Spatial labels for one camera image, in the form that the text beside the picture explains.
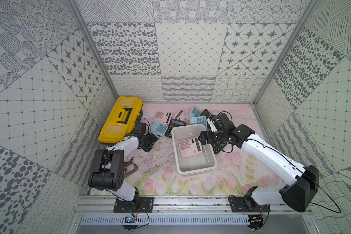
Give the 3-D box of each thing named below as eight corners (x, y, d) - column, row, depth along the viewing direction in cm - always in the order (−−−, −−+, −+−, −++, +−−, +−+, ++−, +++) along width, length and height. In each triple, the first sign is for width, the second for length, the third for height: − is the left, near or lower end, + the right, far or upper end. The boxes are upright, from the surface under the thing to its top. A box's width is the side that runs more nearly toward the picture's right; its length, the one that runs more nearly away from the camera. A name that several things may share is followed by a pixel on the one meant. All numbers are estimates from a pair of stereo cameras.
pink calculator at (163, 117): (152, 122, 110) (152, 119, 108) (156, 112, 117) (155, 109, 114) (169, 124, 109) (169, 122, 106) (172, 114, 115) (172, 111, 113)
